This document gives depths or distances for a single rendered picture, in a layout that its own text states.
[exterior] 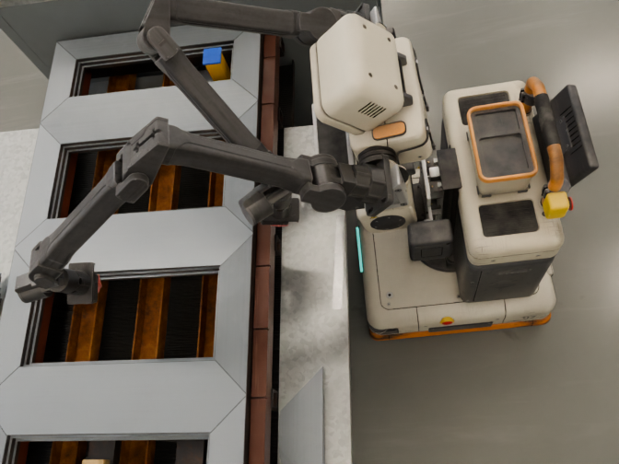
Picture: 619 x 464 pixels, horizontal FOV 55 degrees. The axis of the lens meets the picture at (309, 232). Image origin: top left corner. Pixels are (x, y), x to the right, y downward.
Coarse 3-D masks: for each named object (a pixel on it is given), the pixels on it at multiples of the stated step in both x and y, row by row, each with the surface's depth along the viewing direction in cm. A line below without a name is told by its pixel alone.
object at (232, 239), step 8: (224, 216) 173; (232, 216) 172; (224, 224) 172; (232, 224) 171; (240, 224) 171; (224, 232) 171; (232, 232) 170; (240, 232) 170; (224, 240) 170; (232, 240) 169; (240, 240) 169; (224, 248) 169; (232, 248) 168; (224, 256) 168
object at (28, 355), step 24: (192, 48) 201; (72, 96) 202; (72, 144) 193; (96, 144) 193; (120, 144) 192; (48, 216) 184; (216, 312) 164; (24, 360) 168; (120, 360) 165; (144, 360) 163; (168, 360) 161; (192, 360) 160; (0, 384) 165
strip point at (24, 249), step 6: (42, 222) 183; (36, 228) 182; (42, 228) 182; (30, 234) 182; (36, 234) 182; (42, 234) 181; (24, 240) 182; (30, 240) 181; (36, 240) 181; (18, 246) 181; (24, 246) 181; (30, 246) 180; (18, 252) 180; (24, 252) 180; (30, 252) 180; (24, 258) 179
